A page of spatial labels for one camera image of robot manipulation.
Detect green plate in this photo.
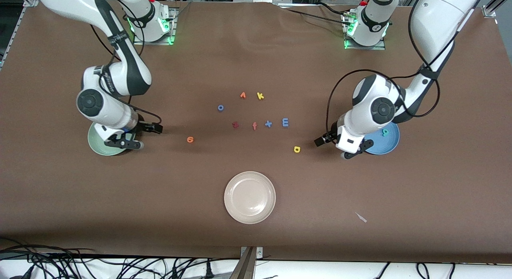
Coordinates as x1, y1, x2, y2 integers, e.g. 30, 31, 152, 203
88, 122, 134, 157

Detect blue plate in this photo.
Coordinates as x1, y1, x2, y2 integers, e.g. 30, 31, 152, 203
364, 121, 400, 155

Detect beige plate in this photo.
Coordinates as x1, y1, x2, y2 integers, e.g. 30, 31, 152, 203
224, 171, 276, 225

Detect aluminium profile corner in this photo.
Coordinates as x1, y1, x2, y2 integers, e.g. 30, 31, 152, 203
482, 0, 512, 18

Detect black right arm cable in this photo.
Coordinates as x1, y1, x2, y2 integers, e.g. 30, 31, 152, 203
90, 0, 162, 125

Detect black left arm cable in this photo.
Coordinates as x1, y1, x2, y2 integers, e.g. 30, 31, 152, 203
326, 0, 486, 141

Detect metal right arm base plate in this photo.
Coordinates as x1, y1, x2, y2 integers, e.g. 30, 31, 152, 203
133, 7, 177, 46

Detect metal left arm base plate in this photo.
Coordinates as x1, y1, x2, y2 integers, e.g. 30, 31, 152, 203
343, 11, 387, 51

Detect black cable to arm base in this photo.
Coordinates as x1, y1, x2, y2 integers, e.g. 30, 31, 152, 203
276, 2, 352, 25

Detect metal table edge bracket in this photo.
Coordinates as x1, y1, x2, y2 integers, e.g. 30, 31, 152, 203
230, 246, 264, 279

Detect black looped floor cables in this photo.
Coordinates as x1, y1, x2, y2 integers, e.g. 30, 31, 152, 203
372, 262, 456, 279

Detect black floor cable bundle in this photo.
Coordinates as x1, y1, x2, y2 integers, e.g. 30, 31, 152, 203
0, 237, 240, 279

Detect aluminium table side rail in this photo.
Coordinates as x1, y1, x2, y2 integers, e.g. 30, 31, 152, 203
0, 0, 39, 69

